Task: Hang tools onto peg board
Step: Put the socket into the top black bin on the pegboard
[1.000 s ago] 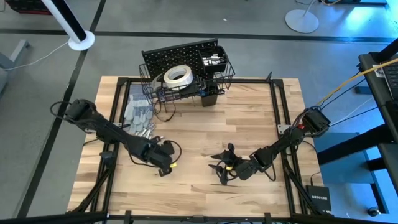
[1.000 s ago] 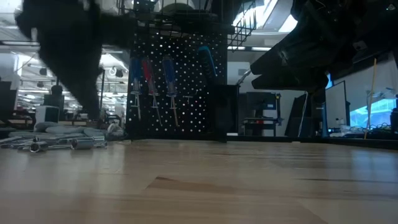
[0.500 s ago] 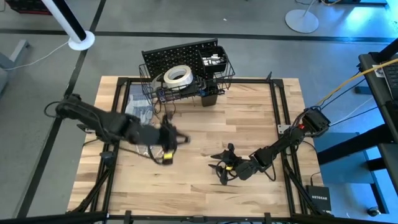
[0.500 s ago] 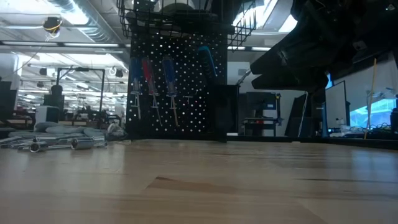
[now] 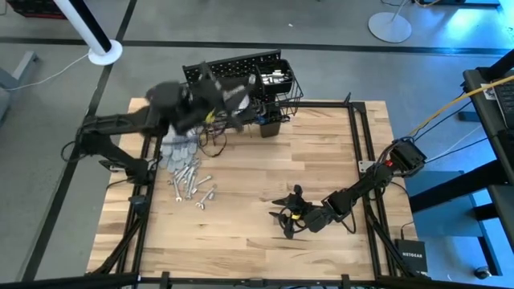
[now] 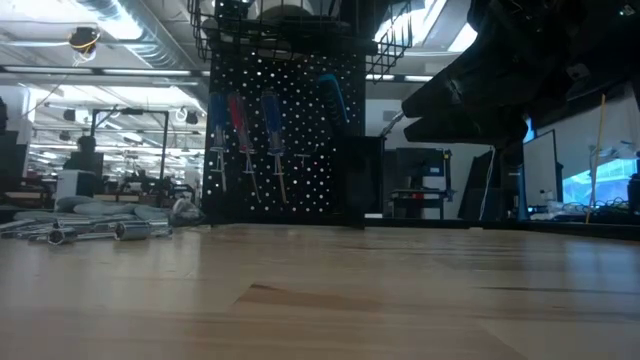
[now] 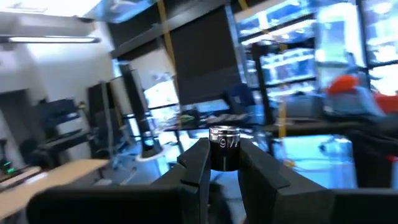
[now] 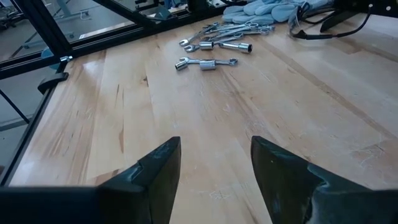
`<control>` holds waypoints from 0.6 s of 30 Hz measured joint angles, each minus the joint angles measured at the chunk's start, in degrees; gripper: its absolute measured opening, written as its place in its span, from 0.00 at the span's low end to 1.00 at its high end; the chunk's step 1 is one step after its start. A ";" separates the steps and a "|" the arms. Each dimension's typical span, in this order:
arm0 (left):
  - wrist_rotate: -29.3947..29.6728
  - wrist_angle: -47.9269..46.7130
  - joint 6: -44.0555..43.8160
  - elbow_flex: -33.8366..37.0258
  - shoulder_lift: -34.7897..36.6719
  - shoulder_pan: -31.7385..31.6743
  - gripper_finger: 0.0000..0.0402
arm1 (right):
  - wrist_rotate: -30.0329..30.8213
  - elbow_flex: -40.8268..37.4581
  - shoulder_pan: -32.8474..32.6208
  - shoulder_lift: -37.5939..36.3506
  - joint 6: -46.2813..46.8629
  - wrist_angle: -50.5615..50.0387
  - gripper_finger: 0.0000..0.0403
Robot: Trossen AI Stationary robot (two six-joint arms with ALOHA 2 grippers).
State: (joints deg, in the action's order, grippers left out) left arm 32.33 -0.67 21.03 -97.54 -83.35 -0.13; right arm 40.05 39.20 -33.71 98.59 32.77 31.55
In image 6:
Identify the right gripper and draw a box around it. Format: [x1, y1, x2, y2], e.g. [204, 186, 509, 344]
[401, 29, 571, 146]

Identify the black and blue screwdriver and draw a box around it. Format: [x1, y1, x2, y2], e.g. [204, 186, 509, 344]
[318, 73, 351, 136]

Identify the blue handled screwdriver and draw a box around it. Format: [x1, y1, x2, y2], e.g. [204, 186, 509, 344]
[260, 89, 290, 204]
[209, 92, 230, 194]

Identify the red handled screwdriver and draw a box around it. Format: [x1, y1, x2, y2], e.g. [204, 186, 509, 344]
[227, 92, 262, 204]

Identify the white board panel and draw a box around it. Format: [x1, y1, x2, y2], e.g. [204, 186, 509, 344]
[522, 128, 565, 221]

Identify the black peg board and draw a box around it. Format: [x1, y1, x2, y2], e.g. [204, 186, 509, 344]
[202, 49, 369, 226]

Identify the grey angled lamp head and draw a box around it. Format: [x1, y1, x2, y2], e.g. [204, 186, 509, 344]
[379, 110, 405, 139]

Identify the black desk with monitor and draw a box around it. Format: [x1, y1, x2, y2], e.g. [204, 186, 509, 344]
[387, 147, 457, 220]

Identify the long ceiling light strip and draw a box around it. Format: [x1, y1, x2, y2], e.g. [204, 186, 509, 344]
[364, 73, 435, 83]
[0, 64, 211, 79]

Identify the leaning black panel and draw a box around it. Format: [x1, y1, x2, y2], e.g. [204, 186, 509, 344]
[457, 147, 501, 221]

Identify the black pillar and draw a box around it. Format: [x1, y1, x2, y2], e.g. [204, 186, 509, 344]
[498, 142, 525, 221]

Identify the black bin box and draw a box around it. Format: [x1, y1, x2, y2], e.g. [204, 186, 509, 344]
[335, 134, 386, 230]

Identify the blue lit screen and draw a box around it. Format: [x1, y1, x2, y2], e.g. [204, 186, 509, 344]
[562, 157, 640, 206]

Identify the long silver socket extension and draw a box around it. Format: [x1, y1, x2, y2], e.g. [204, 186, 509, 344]
[113, 221, 174, 242]

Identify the grey blue wrench pouch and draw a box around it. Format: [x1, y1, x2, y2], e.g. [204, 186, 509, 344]
[12, 195, 172, 225]

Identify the white appliance box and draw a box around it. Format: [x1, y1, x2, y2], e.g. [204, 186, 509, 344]
[56, 169, 96, 200]

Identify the silver socket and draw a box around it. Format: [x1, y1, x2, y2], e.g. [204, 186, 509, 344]
[47, 227, 79, 246]

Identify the black monitor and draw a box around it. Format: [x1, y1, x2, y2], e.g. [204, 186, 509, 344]
[0, 129, 26, 177]

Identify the black frame stand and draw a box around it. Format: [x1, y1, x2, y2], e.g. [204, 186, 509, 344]
[88, 106, 171, 194]

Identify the hanging orange cable reel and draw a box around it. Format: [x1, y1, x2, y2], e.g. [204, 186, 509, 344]
[67, 25, 103, 67]

